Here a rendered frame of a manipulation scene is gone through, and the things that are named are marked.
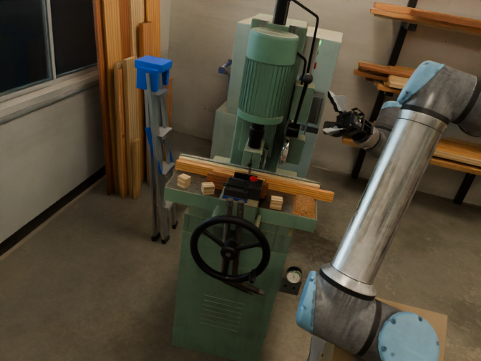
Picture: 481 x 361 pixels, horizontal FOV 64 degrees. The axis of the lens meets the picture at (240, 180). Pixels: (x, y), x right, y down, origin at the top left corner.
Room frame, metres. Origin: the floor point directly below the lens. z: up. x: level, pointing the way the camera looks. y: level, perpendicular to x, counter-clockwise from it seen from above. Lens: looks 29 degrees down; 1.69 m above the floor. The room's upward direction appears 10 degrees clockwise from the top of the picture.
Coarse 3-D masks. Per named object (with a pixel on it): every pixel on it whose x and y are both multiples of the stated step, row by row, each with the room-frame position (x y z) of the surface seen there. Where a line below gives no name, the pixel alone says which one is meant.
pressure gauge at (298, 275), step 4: (288, 268) 1.20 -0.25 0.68; (292, 268) 1.19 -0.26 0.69; (296, 268) 1.19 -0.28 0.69; (288, 272) 1.17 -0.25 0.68; (292, 272) 1.17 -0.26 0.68; (296, 272) 1.17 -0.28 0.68; (300, 272) 1.18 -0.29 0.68; (288, 276) 1.17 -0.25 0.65; (292, 276) 1.17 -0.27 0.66; (296, 276) 1.17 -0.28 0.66; (300, 276) 1.17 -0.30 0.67; (288, 280) 1.17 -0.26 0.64; (292, 280) 1.17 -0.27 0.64; (296, 280) 1.17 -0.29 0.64; (300, 280) 1.17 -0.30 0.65
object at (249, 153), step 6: (246, 144) 1.44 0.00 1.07; (246, 150) 1.37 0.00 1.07; (252, 150) 1.38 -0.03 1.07; (258, 150) 1.39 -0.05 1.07; (246, 156) 1.37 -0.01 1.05; (252, 156) 1.37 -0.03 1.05; (258, 156) 1.37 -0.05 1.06; (246, 162) 1.37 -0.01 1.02; (252, 162) 1.37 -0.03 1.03; (258, 162) 1.37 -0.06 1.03
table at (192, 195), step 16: (176, 176) 1.38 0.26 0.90; (192, 176) 1.40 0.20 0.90; (176, 192) 1.28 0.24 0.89; (192, 192) 1.28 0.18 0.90; (272, 192) 1.38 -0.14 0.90; (208, 208) 1.27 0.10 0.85; (272, 208) 1.26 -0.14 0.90; (288, 208) 1.28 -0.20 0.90; (256, 224) 1.18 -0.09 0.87; (288, 224) 1.24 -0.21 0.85; (304, 224) 1.24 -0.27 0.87
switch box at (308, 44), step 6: (306, 36) 1.68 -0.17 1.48; (312, 36) 1.69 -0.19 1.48; (318, 36) 1.72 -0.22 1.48; (306, 42) 1.68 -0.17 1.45; (318, 42) 1.68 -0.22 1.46; (306, 48) 1.68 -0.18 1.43; (318, 48) 1.68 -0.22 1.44; (306, 54) 1.68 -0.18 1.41; (312, 54) 1.68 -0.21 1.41; (312, 60) 1.68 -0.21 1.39; (300, 66) 1.68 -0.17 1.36; (306, 66) 1.68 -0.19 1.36; (312, 66) 1.68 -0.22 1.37; (300, 72) 1.68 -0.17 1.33; (312, 72) 1.68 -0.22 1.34
